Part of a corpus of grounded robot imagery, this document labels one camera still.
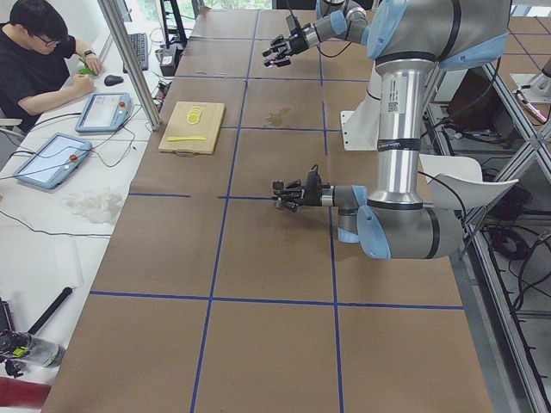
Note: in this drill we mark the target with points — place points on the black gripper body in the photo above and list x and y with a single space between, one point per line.
300 41
317 197

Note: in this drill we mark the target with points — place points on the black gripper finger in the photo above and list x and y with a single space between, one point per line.
277 46
288 59
291 204
295 185

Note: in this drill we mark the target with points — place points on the steel jigger measuring cup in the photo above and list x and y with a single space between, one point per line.
277 188

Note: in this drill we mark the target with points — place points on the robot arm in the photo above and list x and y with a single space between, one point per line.
344 20
405 40

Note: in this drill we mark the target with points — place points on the bamboo cutting board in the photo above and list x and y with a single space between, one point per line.
208 126

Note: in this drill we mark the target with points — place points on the yellow plastic knife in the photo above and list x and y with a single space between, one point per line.
186 138

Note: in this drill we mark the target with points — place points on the black keyboard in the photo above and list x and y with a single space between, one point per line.
139 46

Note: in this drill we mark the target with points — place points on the white chair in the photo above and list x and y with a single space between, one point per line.
464 176

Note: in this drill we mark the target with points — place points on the black computer mouse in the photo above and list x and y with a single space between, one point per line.
112 80

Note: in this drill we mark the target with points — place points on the teach pendant far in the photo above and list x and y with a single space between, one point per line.
104 113

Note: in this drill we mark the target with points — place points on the teach pendant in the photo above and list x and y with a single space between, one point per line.
104 113
54 161

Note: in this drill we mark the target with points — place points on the crumpled white tissue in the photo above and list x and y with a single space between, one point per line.
99 206

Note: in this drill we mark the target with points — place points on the green plastic part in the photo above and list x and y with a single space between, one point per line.
85 70

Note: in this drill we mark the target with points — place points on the teach pendant near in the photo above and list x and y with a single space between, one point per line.
54 161

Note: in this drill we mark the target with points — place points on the seated person black shirt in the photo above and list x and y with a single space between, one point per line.
35 45

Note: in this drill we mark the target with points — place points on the clear water bottle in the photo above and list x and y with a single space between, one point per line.
25 347

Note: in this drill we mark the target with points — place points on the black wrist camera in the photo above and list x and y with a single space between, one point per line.
313 179
293 24

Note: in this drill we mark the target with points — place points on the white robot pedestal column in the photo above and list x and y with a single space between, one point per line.
360 128

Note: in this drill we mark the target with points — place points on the aluminium frame post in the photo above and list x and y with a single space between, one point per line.
119 33

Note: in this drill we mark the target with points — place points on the black handle tool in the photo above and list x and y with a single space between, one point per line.
51 309

